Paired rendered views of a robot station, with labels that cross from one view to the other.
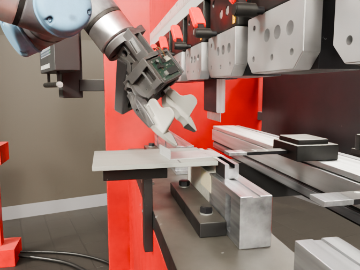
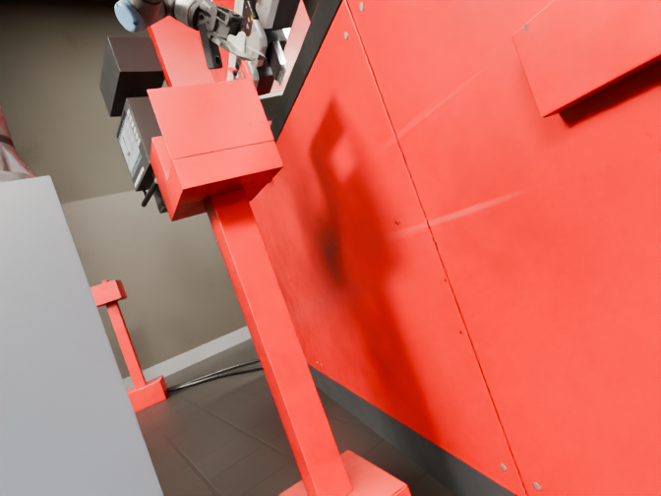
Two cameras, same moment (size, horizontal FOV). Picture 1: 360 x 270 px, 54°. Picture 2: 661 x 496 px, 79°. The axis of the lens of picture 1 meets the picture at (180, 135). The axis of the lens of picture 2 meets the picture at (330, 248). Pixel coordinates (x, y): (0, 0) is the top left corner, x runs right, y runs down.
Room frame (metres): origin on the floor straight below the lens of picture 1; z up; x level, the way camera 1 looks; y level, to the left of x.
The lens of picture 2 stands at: (-0.42, 0.11, 0.51)
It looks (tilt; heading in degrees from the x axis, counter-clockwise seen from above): 1 degrees up; 353
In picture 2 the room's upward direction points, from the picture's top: 20 degrees counter-clockwise
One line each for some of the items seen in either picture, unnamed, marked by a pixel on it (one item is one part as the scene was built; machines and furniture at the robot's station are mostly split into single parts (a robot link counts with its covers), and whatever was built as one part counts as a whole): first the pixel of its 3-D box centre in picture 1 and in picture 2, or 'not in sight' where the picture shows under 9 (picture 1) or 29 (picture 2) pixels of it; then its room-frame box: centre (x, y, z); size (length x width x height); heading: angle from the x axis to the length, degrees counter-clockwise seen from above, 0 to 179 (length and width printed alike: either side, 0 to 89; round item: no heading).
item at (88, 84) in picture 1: (100, 84); not in sight; (2.04, 0.46, 1.17); 0.40 x 0.24 x 0.07; 12
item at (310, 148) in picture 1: (276, 147); not in sight; (0.86, -0.24, 1.01); 0.26 x 0.12 x 0.05; 102
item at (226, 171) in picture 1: (216, 161); not in sight; (0.80, -0.09, 0.98); 0.20 x 0.03 x 0.03; 12
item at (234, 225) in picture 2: not in sight; (276, 344); (0.27, 0.17, 0.39); 0.06 x 0.06 x 0.54; 21
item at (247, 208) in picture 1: (219, 190); not in sight; (0.78, -0.09, 0.92); 0.39 x 0.06 x 0.10; 12
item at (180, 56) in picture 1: (190, 53); (255, 65); (1.05, -0.03, 1.26); 0.15 x 0.09 x 0.17; 12
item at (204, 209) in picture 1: (206, 209); not in sight; (0.68, -0.05, 0.91); 0.03 x 0.03 x 0.02
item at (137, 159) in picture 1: (151, 157); (247, 113); (0.80, 0.07, 1.00); 0.26 x 0.18 x 0.01; 102
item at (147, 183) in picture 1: (135, 205); not in sight; (0.79, 0.10, 0.88); 0.14 x 0.04 x 0.22; 102
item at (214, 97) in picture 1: (214, 99); (277, 64); (0.83, -0.08, 1.13); 0.10 x 0.02 x 0.10; 12
